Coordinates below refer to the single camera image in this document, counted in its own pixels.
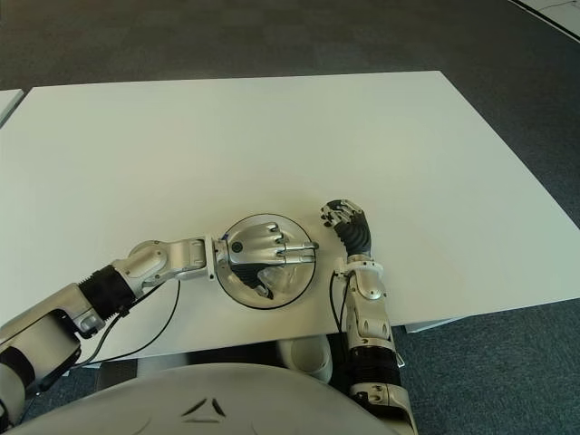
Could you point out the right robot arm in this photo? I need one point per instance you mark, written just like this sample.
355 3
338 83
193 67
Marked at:
369 317

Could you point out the neighbouring white table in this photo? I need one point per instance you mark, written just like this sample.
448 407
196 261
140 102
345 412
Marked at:
6 106

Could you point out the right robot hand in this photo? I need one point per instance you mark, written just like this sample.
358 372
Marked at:
355 231

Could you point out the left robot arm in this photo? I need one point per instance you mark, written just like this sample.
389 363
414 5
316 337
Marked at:
158 258

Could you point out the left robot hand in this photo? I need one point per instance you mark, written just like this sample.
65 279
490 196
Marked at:
254 244

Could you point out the clear plastic wrapper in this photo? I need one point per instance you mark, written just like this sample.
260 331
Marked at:
283 278

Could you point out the white plate black rim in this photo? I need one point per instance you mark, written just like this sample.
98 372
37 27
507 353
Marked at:
296 231

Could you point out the grey robot torso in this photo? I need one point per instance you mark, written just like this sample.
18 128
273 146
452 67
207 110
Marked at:
204 399

